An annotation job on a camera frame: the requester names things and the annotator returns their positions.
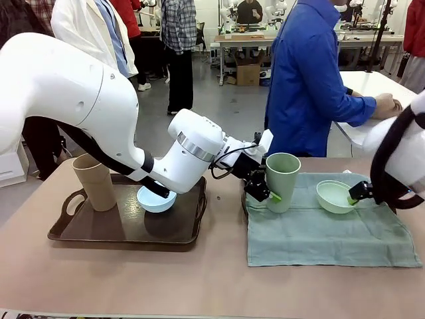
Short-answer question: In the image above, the black tripod stand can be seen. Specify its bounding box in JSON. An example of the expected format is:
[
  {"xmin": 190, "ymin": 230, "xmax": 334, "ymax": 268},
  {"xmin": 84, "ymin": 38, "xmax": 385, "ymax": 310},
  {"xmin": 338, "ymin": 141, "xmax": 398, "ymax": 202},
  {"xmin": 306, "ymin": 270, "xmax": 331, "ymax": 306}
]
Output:
[{"xmin": 367, "ymin": 0, "xmax": 394, "ymax": 73}]

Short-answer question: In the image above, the white side table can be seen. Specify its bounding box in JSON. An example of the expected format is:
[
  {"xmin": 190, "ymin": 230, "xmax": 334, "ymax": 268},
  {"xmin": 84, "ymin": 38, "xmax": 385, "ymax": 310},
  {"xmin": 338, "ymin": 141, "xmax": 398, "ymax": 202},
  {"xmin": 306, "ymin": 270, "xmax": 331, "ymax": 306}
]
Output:
[{"xmin": 331, "ymin": 70, "xmax": 419, "ymax": 149}]

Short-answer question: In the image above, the seated person in black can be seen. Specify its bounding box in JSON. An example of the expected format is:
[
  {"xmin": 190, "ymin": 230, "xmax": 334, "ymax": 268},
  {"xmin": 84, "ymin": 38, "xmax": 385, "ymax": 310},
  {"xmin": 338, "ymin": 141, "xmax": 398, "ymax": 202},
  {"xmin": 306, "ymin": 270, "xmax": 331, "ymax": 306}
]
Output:
[{"xmin": 236, "ymin": 0, "xmax": 264, "ymax": 25}]

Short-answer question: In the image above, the green cloth mat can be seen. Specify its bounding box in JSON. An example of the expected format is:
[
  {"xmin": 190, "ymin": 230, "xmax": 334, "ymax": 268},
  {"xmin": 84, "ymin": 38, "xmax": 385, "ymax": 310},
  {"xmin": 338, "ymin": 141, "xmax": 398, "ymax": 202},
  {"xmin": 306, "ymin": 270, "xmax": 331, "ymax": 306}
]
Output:
[{"xmin": 245, "ymin": 171, "xmax": 423, "ymax": 268}]

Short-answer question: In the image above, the wooden top workbench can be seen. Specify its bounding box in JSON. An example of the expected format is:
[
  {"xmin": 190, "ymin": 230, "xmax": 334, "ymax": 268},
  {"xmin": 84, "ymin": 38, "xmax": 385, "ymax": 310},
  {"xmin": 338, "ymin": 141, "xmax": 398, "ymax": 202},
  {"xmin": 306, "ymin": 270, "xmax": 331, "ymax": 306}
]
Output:
[{"xmin": 214, "ymin": 33, "xmax": 283, "ymax": 86}]

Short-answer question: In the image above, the light blue bowl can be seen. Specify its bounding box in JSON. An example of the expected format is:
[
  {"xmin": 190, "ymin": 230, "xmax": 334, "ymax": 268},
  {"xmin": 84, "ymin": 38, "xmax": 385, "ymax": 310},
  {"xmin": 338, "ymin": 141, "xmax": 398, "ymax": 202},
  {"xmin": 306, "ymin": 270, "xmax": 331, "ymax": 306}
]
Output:
[{"xmin": 136, "ymin": 185, "xmax": 178, "ymax": 214}]

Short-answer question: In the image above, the person in white coat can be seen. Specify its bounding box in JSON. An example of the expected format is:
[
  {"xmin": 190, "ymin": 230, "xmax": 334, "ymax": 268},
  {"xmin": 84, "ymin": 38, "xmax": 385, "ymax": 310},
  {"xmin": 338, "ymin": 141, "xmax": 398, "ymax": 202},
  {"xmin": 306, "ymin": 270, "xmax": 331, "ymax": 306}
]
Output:
[{"xmin": 50, "ymin": 0, "xmax": 139, "ymax": 79}]

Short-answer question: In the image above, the person's right hand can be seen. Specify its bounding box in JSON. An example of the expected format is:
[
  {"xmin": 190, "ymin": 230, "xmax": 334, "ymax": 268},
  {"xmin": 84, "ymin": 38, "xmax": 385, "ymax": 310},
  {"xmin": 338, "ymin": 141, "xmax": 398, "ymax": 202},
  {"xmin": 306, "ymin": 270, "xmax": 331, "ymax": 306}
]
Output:
[{"xmin": 371, "ymin": 93, "xmax": 402, "ymax": 120}]

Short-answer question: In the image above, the person in blue jacket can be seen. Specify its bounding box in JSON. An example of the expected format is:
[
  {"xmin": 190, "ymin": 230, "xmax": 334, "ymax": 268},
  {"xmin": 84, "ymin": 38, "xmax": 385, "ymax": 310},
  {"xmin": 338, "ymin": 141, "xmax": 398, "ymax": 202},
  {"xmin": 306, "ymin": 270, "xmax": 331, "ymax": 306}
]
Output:
[{"xmin": 264, "ymin": 0, "xmax": 378, "ymax": 158}]

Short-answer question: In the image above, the person in plaid shirt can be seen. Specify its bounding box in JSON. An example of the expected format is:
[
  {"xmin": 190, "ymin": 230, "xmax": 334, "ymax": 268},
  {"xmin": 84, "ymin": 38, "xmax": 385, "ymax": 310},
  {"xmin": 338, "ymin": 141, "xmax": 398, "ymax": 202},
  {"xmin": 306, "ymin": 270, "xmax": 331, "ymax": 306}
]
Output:
[{"xmin": 160, "ymin": 0, "xmax": 197, "ymax": 116}]

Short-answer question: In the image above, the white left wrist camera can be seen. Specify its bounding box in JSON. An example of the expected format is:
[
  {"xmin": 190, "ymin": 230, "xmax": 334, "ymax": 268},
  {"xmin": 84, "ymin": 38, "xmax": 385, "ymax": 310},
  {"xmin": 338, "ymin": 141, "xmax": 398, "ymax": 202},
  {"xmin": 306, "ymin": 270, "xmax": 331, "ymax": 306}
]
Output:
[{"xmin": 254, "ymin": 130, "xmax": 274, "ymax": 156}]

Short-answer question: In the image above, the person in red top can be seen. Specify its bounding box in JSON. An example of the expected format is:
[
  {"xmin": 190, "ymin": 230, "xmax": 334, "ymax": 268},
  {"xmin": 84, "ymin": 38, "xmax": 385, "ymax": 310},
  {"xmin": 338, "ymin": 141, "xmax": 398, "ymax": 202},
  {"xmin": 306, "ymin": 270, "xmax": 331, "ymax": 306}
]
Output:
[{"xmin": 109, "ymin": 0, "xmax": 152, "ymax": 92}]

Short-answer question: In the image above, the tall green cup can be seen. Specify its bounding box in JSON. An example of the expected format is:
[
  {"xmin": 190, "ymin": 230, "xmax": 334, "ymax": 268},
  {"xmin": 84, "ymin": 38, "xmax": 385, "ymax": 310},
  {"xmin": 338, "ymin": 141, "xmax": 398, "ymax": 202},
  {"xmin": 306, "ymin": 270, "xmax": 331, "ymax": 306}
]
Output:
[{"xmin": 265, "ymin": 152, "xmax": 301, "ymax": 214}]

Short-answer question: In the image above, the black left arm cable bundle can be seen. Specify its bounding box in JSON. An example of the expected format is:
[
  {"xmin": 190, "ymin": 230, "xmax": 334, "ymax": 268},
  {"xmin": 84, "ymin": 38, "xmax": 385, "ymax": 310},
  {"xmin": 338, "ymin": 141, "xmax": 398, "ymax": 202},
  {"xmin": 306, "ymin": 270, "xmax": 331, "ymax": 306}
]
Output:
[{"xmin": 56, "ymin": 121, "xmax": 171, "ymax": 199}]

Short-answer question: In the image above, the tall brown cup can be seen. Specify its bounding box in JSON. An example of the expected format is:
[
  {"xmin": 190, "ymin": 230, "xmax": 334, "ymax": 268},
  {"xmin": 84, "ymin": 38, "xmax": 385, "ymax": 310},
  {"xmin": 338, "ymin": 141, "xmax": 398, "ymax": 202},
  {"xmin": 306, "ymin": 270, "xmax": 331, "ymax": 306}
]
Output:
[{"xmin": 72, "ymin": 153, "xmax": 117, "ymax": 212}]

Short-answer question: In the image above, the cardboard box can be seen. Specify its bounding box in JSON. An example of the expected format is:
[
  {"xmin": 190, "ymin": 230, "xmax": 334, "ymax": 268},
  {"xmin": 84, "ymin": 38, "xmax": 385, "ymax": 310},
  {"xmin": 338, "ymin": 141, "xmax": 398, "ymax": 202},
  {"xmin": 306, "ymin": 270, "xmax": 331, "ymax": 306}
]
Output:
[{"xmin": 235, "ymin": 54, "xmax": 265, "ymax": 87}]

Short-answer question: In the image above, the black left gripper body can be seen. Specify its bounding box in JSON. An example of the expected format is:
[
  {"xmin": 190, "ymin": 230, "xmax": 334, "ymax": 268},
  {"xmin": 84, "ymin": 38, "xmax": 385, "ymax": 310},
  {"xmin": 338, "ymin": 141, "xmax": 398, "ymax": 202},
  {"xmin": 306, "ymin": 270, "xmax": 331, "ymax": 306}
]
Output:
[{"xmin": 232, "ymin": 153, "xmax": 267, "ymax": 182}]

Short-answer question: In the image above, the person in checked red shirt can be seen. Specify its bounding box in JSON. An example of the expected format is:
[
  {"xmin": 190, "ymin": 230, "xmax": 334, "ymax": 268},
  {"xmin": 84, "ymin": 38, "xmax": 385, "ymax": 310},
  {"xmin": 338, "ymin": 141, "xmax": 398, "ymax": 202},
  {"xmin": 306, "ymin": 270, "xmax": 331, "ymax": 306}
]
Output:
[{"xmin": 25, "ymin": 0, "xmax": 56, "ymax": 37}]

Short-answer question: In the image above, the light green bowl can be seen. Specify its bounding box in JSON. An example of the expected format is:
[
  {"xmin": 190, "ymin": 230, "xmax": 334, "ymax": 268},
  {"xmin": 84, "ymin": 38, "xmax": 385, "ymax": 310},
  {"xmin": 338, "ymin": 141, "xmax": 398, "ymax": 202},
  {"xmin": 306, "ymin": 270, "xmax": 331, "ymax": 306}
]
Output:
[{"xmin": 315, "ymin": 179, "xmax": 358, "ymax": 215}]

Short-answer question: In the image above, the thin black camera cable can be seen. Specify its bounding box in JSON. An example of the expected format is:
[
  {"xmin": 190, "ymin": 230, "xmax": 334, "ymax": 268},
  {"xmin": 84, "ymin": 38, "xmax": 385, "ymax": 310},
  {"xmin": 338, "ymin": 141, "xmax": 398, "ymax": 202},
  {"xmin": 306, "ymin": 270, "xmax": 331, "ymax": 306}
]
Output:
[{"xmin": 211, "ymin": 142, "xmax": 260, "ymax": 180}]

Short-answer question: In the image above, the white floor cabinet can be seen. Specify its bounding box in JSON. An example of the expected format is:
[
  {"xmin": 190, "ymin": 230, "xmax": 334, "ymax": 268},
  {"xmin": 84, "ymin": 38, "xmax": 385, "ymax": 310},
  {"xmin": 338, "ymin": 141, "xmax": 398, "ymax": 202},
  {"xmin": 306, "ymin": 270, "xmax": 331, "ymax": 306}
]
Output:
[{"xmin": 0, "ymin": 142, "xmax": 27, "ymax": 189}]

